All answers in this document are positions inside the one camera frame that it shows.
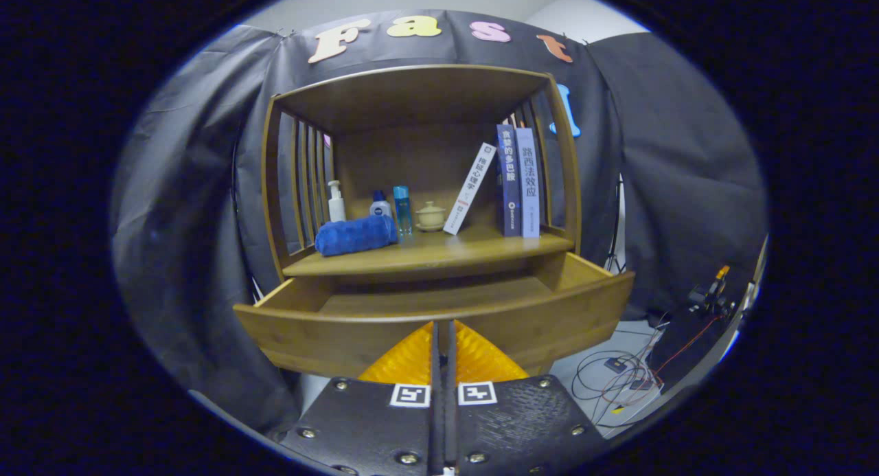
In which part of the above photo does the wooden cabinet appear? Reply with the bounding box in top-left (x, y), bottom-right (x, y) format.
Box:
top-left (260, 64), bottom-right (583, 312)

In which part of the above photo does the wooden drawer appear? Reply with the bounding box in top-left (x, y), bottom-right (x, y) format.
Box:
top-left (233, 251), bottom-right (636, 379)

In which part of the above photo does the orange and black device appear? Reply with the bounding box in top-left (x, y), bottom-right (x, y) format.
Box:
top-left (687, 264), bottom-right (737, 319)

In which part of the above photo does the floor cable bundle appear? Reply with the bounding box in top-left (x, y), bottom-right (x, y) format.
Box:
top-left (570, 311), bottom-right (722, 422)

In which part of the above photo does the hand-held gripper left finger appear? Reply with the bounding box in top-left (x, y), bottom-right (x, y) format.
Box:
top-left (275, 320), bottom-right (447, 476)

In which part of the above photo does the pale lavender book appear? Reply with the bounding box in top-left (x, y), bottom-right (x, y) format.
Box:
top-left (515, 127), bottom-right (542, 239)

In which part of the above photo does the white pump bottle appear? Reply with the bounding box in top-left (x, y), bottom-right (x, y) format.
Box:
top-left (327, 180), bottom-right (347, 223)

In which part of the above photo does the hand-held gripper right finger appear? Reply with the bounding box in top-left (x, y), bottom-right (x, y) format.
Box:
top-left (445, 319), bottom-right (612, 476)

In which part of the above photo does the blue rolled towel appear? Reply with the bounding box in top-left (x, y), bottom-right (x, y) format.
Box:
top-left (315, 214), bottom-right (399, 258)

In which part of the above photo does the dark blue book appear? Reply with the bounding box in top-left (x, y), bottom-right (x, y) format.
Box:
top-left (496, 124), bottom-right (523, 238)

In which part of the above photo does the dark low stand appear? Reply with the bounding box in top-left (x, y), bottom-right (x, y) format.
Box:
top-left (649, 304), bottom-right (746, 394)

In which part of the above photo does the clear blue bottle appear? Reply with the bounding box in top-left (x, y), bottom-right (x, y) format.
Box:
top-left (393, 185), bottom-right (413, 238)

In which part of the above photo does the wooden countertop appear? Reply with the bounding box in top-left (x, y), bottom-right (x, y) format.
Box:
top-left (283, 222), bottom-right (575, 279)

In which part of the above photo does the white book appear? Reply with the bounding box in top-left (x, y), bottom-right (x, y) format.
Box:
top-left (443, 142), bottom-right (497, 236)

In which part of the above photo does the beige lidded teacup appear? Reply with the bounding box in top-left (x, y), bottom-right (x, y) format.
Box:
top-left (415, 201), bottom-right (447, 233)

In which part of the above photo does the black light stand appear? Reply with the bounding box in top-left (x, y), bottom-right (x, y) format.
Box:
top-left (604, 174), bottom-right (627, 274)

